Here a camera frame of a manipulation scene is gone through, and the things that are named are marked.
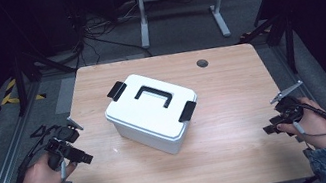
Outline black tripod stand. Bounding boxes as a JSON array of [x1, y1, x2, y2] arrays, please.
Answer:
[[235, 7, 305, 83], [7, 41, 84, 118]]

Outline person's right hand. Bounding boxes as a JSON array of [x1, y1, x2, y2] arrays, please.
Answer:
[[273, 92, 326, 157]]

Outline white lidded storage box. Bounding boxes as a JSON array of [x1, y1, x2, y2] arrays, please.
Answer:
[[98, 63, 204, 152]]

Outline bundle of black floor cables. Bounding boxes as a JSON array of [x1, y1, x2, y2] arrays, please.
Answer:
[[66, 0, 154, 70]]

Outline yellow black hazard tape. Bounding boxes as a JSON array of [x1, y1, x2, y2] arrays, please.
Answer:
[[0, 73, 48, 108]]

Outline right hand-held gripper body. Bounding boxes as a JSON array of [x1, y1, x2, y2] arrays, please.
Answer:
[[267, 80, 311, 127]]

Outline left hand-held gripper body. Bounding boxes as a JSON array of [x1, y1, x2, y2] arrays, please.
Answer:
[[38, 114, 90, 169]]

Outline white plastic storage box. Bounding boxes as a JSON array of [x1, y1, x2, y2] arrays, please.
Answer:
[[105, 100, 196, 166]]

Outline grey table cable grommet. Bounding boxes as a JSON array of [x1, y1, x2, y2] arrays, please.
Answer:
[[195, 57, 210, 69]]

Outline black bracket on floor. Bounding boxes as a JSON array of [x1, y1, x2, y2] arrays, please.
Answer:
[[28, 121, 62, 140]]

